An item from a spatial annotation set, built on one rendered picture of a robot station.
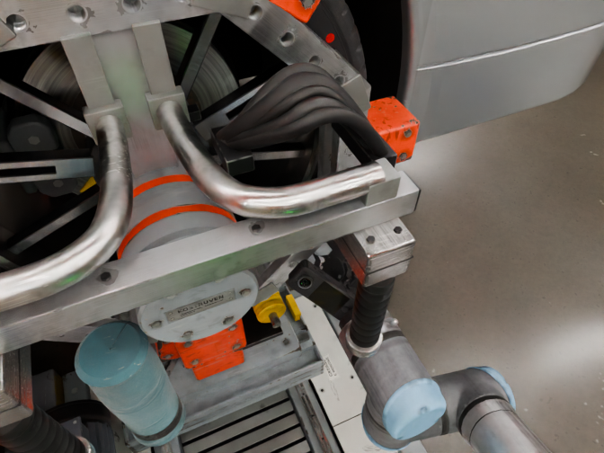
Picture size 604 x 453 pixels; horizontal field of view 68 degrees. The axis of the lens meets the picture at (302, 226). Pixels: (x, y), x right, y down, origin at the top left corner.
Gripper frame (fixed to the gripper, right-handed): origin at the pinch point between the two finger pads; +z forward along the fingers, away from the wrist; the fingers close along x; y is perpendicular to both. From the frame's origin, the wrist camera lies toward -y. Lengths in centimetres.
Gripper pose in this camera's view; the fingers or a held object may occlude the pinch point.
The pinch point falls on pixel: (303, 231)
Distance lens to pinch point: 81.9
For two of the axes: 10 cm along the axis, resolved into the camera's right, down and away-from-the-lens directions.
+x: 6.5, -6.8, -3.5
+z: -4.0, -6.9, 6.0
